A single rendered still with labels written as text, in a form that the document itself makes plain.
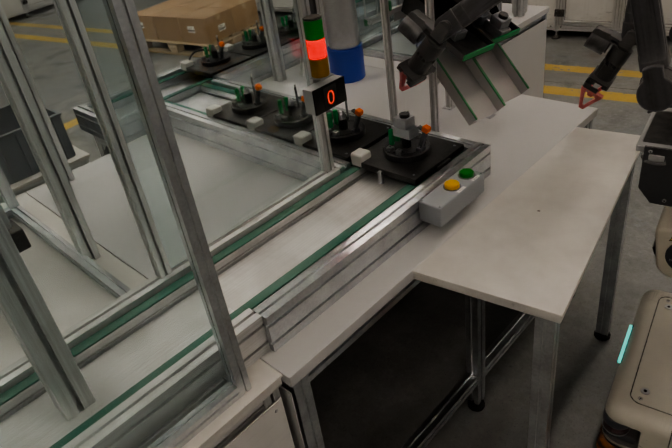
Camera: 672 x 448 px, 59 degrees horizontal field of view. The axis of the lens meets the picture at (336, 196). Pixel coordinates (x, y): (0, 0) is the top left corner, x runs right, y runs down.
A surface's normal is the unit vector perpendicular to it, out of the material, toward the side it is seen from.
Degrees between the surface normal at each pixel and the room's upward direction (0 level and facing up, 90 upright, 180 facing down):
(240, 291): 0
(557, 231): 0
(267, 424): 90
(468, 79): 45
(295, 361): 0
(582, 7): 90
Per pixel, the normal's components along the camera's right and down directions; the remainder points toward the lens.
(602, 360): -0.13, -0.84
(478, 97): 0.32, -0.35
